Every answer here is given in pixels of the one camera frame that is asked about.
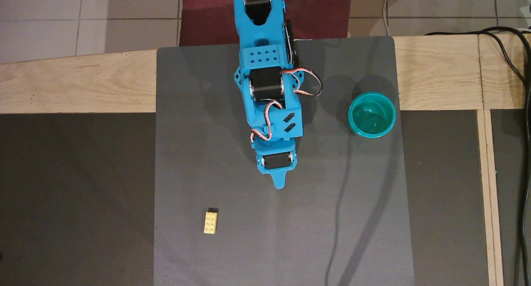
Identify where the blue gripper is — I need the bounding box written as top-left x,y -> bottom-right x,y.
245,96 -> 304,190

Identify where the cream white lego brick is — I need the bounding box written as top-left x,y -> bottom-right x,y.
203,207 -> 219,235

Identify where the grey table mat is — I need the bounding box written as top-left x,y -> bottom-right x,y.
153,36 -> 416,286

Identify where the green plastic cup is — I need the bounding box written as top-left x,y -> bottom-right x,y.
348,92 -> 397,139

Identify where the black table mat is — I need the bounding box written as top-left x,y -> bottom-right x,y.
0,112 -> 158,286
400,109 -> 491,286
490,108 -> 531,286

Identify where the dark red chair cover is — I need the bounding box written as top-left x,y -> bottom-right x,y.
179,0 -> 353,47

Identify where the white cable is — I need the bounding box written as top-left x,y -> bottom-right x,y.
381,0 -> 393,36

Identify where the black cable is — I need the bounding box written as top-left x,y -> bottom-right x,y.
516,28 -> 531,286
423,26 -> 531,286

